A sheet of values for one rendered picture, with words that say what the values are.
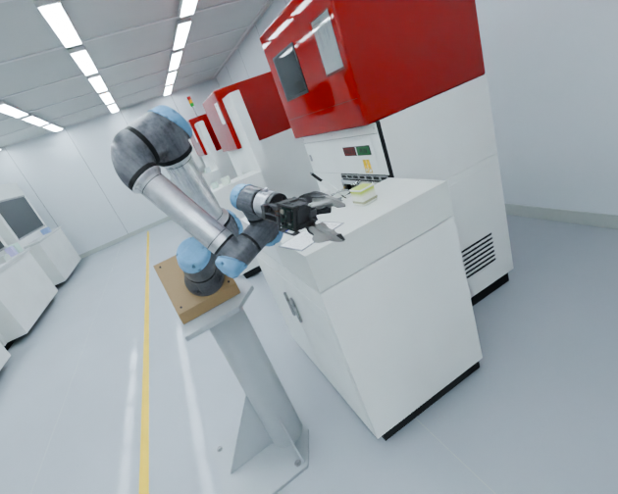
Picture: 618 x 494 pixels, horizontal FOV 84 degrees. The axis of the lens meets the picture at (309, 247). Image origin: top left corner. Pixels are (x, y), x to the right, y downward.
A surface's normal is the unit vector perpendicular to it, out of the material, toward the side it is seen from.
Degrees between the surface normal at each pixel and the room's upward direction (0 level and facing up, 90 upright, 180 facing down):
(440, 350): 90
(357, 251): 90
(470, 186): 90
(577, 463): 0
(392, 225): 90
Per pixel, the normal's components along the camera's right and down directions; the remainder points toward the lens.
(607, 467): -0.33, -0.87
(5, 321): 0.41, 0.21
